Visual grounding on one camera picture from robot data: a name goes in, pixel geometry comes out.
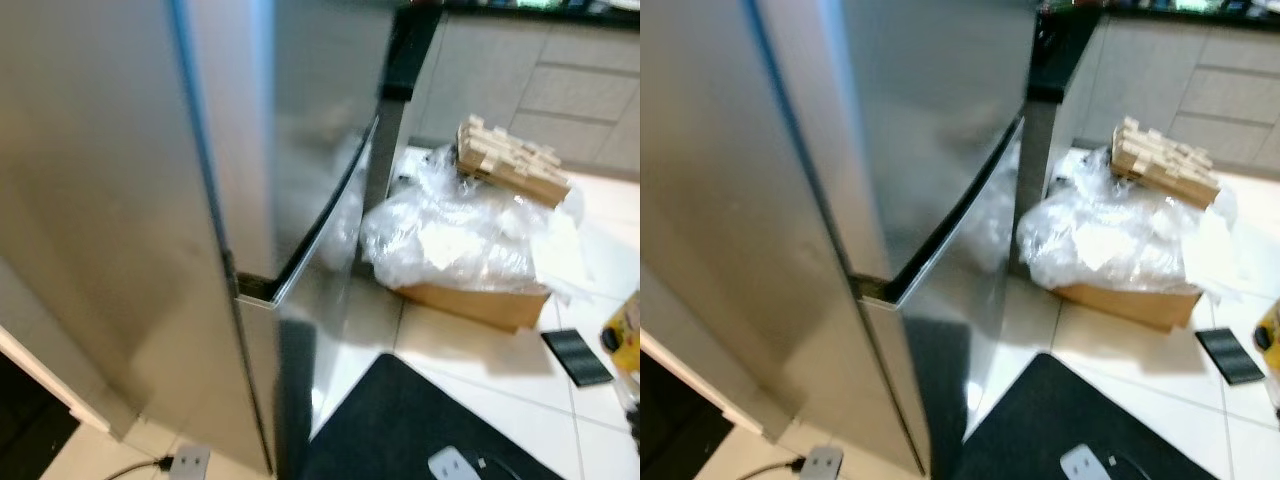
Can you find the dark steel fridge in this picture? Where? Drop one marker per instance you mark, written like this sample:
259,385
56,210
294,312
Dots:
740,200
100,200

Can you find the black flat device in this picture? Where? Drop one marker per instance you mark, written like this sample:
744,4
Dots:
577,357
1230,355

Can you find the black carpet floor mat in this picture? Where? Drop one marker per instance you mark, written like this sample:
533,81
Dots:
1040,420
400,420

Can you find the black kitchen countertop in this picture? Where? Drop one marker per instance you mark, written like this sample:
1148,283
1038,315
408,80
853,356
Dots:
1180,12
520,12

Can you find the yellow plastic container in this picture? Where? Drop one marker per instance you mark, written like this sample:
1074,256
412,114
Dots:
625,340
1270,345

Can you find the large brown cardboard box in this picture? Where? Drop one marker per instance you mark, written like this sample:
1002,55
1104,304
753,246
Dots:
1140,305
480,303

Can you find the clear bubble wrap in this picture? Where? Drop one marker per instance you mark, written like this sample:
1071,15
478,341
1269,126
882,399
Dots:
1100,235
440,230

